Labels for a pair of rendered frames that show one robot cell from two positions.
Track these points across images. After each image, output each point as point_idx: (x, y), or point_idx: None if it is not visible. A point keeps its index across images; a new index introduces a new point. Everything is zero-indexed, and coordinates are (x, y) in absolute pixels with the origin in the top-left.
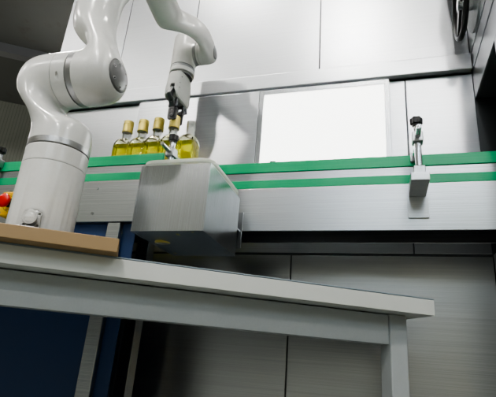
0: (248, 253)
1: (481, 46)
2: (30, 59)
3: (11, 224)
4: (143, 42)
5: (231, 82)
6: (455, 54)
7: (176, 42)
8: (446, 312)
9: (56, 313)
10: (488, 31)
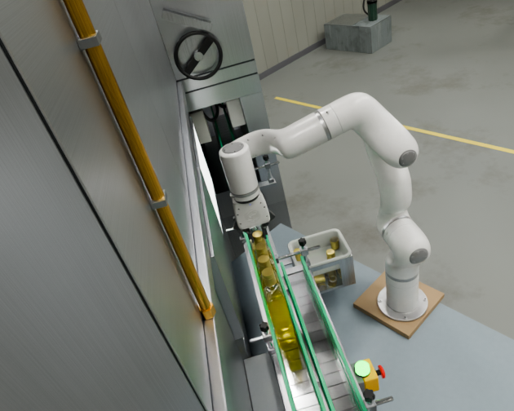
0: None
1: (210, 88)
2: (427, 239)
3: (424, 284)
4: (161, 167)
5: (194, 169)
6: (181, 84)
7: (250, 160)
8: (224, 230)
9: None
10: (229, 88)
